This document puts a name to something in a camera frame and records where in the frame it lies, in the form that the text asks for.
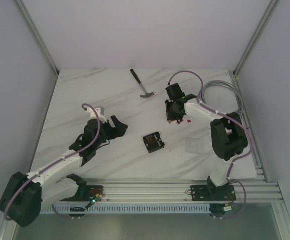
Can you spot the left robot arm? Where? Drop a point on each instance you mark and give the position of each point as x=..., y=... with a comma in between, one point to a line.
x=27, y=194

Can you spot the grey slotted cable duct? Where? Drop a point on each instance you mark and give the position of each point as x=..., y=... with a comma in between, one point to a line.
x=132, y=208

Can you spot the red and orange fuses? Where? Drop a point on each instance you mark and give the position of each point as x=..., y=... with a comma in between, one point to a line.
x=188, y=121

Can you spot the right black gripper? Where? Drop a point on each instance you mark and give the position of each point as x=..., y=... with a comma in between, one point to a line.
x=169, y=115

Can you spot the black fuse box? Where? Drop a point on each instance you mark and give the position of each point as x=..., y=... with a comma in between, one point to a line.
x=153, y=142

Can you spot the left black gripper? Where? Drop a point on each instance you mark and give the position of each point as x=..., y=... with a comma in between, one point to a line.
x=112, y=130

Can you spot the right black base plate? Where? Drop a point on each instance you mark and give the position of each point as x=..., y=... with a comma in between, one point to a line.
x=209, y=193

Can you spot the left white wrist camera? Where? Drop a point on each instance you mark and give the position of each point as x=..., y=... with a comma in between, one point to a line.
x=93, y=113

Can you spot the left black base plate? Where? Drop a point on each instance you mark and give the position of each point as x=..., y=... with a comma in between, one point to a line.
x=91, y=192

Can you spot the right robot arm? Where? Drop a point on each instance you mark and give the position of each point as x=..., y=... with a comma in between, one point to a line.
x=228, y=136

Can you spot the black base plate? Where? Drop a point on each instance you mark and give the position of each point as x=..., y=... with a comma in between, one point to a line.
x=91, y=192
x=209, y=193

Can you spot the clear plastic fuse box cover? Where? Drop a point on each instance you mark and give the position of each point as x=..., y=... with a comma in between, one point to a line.
x=194, y=145

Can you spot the aluminium mounting rail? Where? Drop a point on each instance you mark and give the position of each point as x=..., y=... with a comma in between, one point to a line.
x=154, y=191

